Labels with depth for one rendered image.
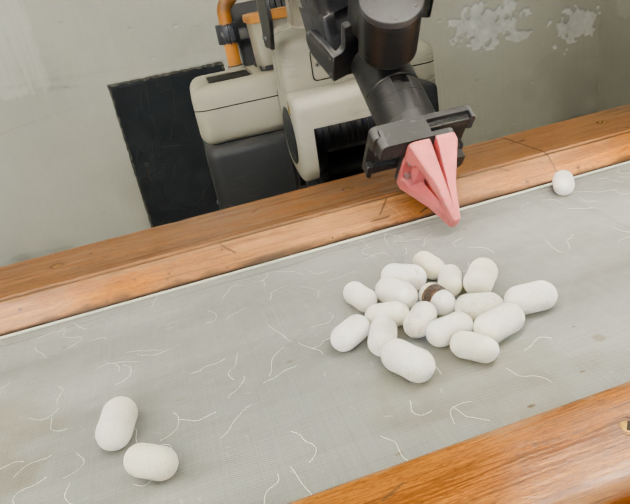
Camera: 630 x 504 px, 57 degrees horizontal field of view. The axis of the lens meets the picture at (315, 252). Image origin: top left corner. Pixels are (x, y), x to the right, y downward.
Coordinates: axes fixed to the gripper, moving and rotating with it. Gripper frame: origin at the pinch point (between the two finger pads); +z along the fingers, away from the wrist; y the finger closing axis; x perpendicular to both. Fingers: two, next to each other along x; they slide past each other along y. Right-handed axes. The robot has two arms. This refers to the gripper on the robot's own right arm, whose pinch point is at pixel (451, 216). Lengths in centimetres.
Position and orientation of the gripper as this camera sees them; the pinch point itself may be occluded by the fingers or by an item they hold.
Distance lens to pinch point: 54.3
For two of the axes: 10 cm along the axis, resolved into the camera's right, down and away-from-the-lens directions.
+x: -0.4, 4.4, 9.0
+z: 3.0, 8.6, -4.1
